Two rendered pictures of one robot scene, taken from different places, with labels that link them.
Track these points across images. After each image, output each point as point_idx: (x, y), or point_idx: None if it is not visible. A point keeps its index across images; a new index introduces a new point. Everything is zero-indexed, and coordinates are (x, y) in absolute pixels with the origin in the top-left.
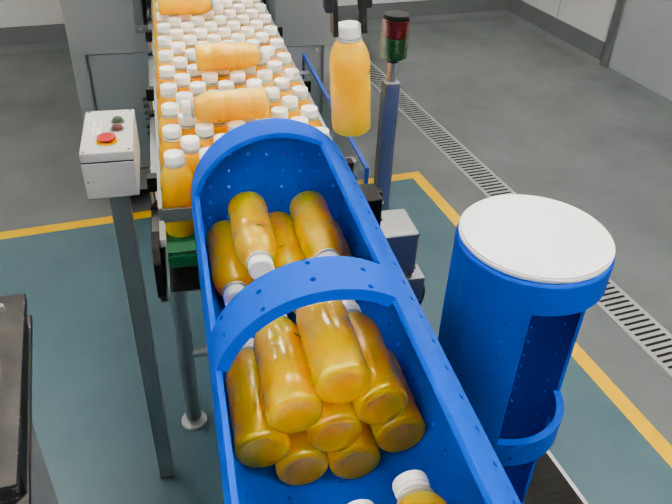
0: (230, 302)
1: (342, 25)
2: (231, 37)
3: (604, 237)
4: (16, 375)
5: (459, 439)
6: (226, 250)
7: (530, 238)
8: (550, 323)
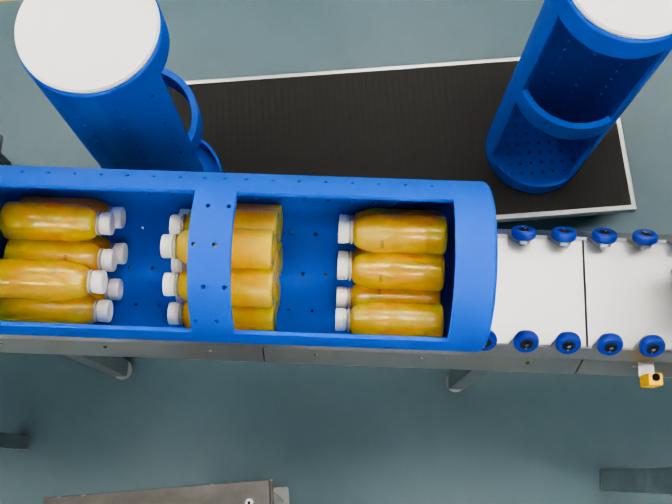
0: (190, 310)
1: None
2: None
3: None
4: (157, 492)
5: (367, 197)
6: (51, 308)
7: (93, 34)
8: None
